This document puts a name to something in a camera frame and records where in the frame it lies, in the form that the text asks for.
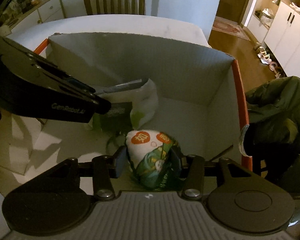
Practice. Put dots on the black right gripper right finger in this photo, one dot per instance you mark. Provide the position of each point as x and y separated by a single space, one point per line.
190 175

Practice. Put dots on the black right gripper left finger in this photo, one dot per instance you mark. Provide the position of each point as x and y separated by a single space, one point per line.
105 168

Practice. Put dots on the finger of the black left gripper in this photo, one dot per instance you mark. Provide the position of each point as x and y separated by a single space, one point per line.
119 88

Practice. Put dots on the grey white snack packet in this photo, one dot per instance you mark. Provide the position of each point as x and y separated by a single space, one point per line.
137 99

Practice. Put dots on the green white snack bag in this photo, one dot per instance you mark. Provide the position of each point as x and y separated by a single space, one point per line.
148 154

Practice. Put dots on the red cardboard box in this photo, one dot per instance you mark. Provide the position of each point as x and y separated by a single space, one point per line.
198 92

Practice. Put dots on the dark snack packet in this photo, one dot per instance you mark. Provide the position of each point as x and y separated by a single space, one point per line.
117 120

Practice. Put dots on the white drawer sideboard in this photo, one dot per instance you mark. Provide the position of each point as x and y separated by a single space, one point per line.
45 11

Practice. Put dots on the dark green jacket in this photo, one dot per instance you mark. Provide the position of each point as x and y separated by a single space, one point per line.
273 135

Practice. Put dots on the patterned floor rug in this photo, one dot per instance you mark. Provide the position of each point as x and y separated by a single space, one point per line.
228 27

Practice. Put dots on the white tall cabinet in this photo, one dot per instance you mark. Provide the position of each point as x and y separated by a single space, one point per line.
283 39

